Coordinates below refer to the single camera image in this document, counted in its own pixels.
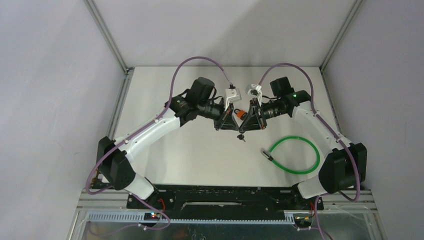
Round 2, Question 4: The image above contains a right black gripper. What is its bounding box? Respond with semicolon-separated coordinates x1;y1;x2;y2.
239;97;287;132

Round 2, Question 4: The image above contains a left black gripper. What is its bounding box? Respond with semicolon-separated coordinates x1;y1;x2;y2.
197;98;239;132

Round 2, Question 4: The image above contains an orange black padlock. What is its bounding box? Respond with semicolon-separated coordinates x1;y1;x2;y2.
234;108;248;121

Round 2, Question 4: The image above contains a black-headed key bunch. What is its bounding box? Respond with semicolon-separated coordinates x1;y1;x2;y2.
237;134;246;142

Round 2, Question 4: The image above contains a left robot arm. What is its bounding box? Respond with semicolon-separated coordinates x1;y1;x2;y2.
96;77;241;208

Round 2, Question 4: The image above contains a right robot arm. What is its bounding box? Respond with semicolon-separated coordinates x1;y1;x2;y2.
239;77;367;209

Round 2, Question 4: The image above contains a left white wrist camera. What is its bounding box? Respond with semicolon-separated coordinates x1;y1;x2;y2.
224;88;242;110

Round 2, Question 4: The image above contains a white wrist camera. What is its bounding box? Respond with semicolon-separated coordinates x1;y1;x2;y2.
246;83;263;106
224;88;242;110

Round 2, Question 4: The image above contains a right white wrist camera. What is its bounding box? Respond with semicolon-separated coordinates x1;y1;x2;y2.
246;83;263;106

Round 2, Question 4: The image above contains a green cable lock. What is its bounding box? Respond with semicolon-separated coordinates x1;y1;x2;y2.
261;135;321;175

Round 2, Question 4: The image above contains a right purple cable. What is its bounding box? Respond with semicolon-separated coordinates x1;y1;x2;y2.
258;62;361;240

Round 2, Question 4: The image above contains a purple cable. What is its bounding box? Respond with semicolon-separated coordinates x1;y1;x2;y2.
85;56;234;231
258;62;361;240

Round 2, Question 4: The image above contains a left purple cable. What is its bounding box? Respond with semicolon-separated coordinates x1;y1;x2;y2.
85;56;234;231

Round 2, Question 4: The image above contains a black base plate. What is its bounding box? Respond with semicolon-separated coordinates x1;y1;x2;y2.
145;184;316;221

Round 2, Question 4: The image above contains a left aluminium frame rail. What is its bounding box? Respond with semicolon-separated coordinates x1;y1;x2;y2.
83;0;131;137

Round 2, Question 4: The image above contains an aluminium frame rail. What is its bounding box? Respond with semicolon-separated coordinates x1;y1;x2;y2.
83;0;131;137
319;0;365;131

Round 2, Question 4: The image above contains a right aluminium frame rail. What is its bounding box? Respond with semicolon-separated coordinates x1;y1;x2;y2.
319;0;365;131

